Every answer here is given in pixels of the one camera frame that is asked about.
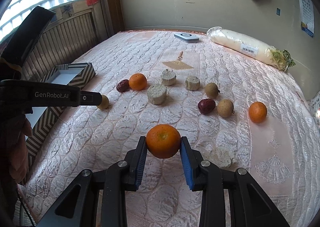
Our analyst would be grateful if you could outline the brown longan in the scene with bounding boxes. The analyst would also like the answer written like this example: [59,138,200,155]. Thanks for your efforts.
[217,99,234,118]
[204,82,220,99]

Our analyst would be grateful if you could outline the wrinkled red jujube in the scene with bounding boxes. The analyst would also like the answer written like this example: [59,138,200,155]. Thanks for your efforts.
[116,79,130,93]

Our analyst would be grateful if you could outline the dark red jujube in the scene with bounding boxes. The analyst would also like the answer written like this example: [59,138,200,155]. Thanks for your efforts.
[197,99,216,114]

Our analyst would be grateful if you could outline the large orange mandarin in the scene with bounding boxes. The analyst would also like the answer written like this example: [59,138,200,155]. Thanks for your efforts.
[129,73,147,90]

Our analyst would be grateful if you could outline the small corn cob chunk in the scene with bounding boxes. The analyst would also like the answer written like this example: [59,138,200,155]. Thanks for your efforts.
[185,76,200,91]

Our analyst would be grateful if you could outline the large corn cob chunk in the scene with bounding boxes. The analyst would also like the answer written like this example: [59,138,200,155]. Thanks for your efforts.
[147,84,167,105]

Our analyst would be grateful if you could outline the corn cob chunk with tip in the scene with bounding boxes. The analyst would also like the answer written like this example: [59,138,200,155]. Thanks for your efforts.
[161,69,176,86]

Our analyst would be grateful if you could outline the person left hand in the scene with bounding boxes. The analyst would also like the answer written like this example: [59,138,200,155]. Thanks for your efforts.
[9,117,32,183]

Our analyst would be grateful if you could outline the striped cardboard box tray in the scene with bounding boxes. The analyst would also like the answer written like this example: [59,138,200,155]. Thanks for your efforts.
[26,63,102,169]

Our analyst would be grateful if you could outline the pink quilted bed cover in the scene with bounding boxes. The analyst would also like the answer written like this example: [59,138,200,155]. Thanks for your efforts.
[21,31,319,226]

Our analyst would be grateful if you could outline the floral pillow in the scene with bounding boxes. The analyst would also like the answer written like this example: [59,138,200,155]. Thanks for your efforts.
[309,95,319,127]

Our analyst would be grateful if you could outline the wrapped white daikon radish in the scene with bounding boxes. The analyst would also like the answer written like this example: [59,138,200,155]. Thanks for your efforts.
[206,27,296,72]

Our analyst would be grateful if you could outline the white blue flat device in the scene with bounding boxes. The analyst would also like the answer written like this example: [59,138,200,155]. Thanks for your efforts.
[174,33,200,43]

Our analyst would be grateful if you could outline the wall calendar poster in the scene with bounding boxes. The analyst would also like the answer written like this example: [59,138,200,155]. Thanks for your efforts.
[299,0,315,37]

